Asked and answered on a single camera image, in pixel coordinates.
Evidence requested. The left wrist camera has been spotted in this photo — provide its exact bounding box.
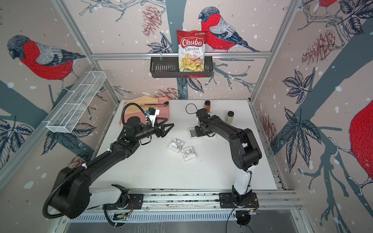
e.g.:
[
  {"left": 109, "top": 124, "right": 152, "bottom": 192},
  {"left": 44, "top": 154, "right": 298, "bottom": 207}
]
[{"left": 146, "top": 107, "right": 160, "bottom": 126}]

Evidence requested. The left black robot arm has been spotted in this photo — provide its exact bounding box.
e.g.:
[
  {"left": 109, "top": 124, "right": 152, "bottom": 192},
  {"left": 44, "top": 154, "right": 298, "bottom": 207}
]
[{"left": 42, "top": 108, "right": 174, "bottom": 219}]

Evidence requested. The white jewelry box lid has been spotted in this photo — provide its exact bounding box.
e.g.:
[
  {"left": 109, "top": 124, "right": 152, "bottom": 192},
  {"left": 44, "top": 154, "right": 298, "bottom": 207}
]
[{"left": 189, "top": 128, "right": 197, "bottom": 138}]

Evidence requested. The pink tray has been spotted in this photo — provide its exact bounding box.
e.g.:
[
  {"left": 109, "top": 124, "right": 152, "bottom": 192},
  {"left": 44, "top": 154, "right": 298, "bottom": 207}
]
[{"left": 124, "top": 97, "right": 170, "bottom": 124}]

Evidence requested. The black wire basket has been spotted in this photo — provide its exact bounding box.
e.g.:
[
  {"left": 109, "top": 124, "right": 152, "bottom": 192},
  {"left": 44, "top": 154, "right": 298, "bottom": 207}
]
[{"left": 150, "top": 56, "right": 214, "bottom": 79}]

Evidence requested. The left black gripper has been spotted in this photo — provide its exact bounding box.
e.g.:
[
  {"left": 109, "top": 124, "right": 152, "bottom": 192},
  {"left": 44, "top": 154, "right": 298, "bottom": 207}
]
[{"left": 134, "top": 117, "right": 173, "bottom": 142}]

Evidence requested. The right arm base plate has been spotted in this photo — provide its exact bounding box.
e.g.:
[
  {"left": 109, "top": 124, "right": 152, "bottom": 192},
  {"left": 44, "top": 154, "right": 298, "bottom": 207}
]
[{"left": 218, "top": 191, "right": 259, "bottom": 209}]

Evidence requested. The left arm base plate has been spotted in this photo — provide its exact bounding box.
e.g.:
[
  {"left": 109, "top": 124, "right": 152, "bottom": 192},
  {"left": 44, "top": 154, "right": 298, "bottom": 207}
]
[{"left": 104, "top": 194, "right": 144, "bottom": 211}]

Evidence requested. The Chuba cassava chips bag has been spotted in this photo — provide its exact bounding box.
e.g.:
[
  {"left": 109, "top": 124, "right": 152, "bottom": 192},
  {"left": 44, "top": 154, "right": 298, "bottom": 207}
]
[{"left": 177, "top": 30, "right": 207, "bottom": 73}]

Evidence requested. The white gift box left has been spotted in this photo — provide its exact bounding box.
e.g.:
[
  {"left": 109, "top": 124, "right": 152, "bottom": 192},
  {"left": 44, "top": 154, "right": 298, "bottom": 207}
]
[{"left": 168, "top": 138, "right": 184, "bottom": 153}]

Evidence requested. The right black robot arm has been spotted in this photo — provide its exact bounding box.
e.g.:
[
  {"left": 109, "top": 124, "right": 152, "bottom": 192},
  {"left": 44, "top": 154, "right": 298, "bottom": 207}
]
[{"left": 195, "top": 108, "right": 262, "bottom": 206}]

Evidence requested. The beige cloth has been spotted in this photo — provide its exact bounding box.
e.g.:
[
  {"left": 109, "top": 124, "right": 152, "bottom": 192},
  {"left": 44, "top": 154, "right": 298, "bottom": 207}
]
[{"left": 124, "top": 96, "right": 158, "bottom": 114}]

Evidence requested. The iridescent black spoon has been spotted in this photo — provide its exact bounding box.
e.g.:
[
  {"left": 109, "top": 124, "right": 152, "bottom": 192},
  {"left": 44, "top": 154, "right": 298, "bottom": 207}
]
[{"left": 145, "top": 102, "right": 169, "bottom": 107}]

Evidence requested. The white mesh shelf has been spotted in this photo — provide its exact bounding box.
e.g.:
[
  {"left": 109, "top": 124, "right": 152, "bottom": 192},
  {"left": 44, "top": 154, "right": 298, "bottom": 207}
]
[{"left": 46, "top": 71, "right": 106, "bottom": 133}]

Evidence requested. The pale spice jar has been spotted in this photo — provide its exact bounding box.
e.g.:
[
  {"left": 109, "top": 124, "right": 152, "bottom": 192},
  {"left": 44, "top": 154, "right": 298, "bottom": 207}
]
[{"left": 225, "top": 111, "right": 234, "bottom": 124}]

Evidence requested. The orange spice jar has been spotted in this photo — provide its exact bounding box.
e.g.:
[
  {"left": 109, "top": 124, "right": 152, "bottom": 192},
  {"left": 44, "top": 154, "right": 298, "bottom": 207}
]
[{"left": 204, "top": 100, "right": 211, "bottom": 113}]

